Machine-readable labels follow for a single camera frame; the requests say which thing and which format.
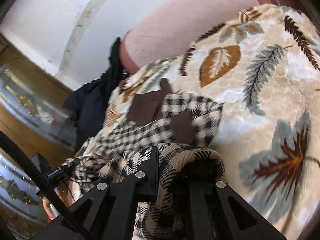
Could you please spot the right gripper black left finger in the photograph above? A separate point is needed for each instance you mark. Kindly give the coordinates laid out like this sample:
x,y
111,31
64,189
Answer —
x,y
108,211

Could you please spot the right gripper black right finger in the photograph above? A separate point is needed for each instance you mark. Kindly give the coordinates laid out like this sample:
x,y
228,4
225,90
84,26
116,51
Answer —
x,y
216,211

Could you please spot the black beige checkered garment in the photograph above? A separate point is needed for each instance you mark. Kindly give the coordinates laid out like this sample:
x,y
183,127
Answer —
x,y
180,127

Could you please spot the person's hand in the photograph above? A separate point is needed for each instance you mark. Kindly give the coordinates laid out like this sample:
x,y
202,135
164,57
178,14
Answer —
x,y
50,210

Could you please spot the dark navy garment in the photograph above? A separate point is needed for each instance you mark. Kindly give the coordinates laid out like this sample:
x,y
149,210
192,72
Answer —
x,y
89,103

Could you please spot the wooden glass cabinet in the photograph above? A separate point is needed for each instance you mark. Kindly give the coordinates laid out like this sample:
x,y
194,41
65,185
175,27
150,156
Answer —
x,y
32,116

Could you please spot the leaf pattern fleece blanket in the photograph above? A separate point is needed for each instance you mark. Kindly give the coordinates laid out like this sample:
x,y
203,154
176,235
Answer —
x,y
253,86

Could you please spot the pink padded headboard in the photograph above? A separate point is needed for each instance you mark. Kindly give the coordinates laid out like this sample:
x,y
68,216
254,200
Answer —
x,y
171,27

